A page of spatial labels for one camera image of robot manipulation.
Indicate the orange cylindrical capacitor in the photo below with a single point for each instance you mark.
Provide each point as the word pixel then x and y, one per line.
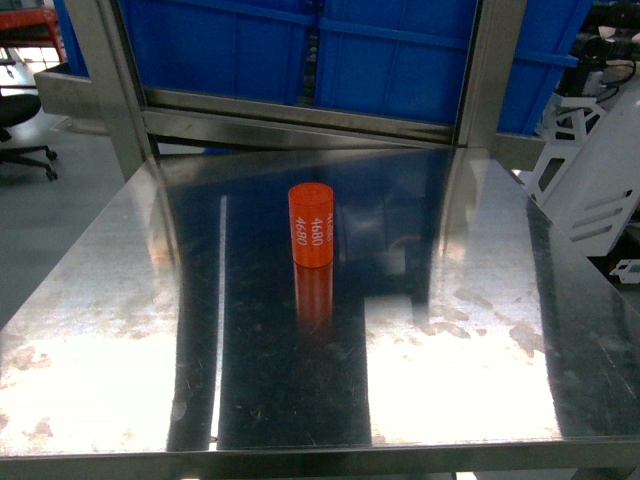
pixel 311 218

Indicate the red metal table frame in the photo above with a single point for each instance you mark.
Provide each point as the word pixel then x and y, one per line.
pixel 31 28

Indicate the black office chair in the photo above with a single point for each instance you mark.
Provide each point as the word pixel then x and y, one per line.
pixel 17 109

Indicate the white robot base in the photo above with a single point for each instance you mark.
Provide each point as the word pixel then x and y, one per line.
pixel 585 184

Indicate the blue plastic crate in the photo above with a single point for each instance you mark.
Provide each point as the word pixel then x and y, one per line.
pixel 245 49
pixel 406 59

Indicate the blue plastic crate left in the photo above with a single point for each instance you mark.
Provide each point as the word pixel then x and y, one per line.
pixel 245 49

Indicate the blue plastic crate right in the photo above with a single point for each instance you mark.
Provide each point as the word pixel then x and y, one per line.
pixel 406 59

